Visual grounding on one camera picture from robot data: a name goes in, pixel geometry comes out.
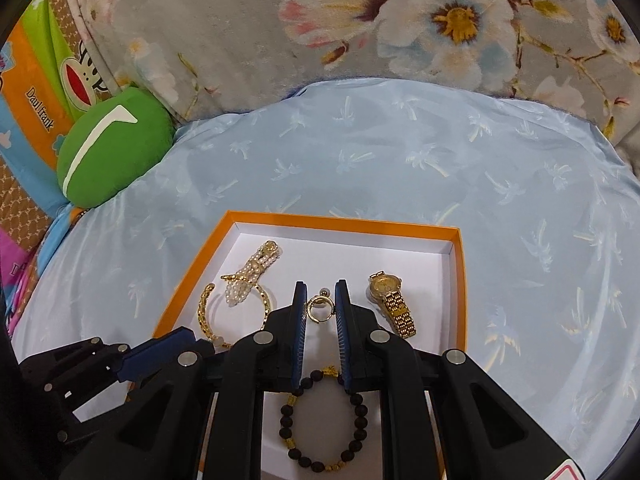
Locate orange cardboard box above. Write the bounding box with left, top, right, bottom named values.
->
left=150, top=210, right=468, bottom=478

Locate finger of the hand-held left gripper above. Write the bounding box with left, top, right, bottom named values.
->
left=17, top=337, right=133, bottom=413
left=112, top=327, right=216, bottom=386

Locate gold braided cuff bracelet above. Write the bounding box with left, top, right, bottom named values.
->
left=198, top=282, right=273, bottom=350

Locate grey floral blanket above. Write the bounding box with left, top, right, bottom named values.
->
left=70, top=0, right=640, bottom=171

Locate dark bead bracelet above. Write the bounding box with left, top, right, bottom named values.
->
left=280, top=366, right=370, bottom=473

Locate green plush pillow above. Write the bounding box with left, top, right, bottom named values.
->
left=56, top=86, right=176, bottom=209

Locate pearl hair clip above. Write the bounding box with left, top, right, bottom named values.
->
left=220, top=241, right=282, bottom=307

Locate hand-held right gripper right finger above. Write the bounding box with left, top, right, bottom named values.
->
left=334, top=279, right=576, bottom=480

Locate gold wristwatch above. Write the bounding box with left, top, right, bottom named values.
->
left=367, top=270, right=417, bottom=338

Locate colourful cartoon printed blanket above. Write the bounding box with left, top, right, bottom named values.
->
left=0, top=0, right=123, bottom=311

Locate gold hoop pearl earring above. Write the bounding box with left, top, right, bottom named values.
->
left=306, top=286, right=334, bottom=322

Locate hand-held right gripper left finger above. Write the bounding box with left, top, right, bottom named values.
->
left=97, top=281, right=308, bottom=480

